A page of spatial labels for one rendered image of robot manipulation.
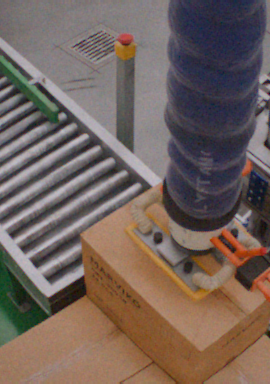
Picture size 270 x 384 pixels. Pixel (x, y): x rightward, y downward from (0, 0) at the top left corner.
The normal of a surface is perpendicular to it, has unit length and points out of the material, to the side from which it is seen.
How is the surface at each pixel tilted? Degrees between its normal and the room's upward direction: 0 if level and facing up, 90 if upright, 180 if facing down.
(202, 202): 77
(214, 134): 102
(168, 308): 0
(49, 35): 0
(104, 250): 0
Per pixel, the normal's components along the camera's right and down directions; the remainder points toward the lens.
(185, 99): -0.65, 0.40
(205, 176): 0.02, 0.51
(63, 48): 0.01, -0.62
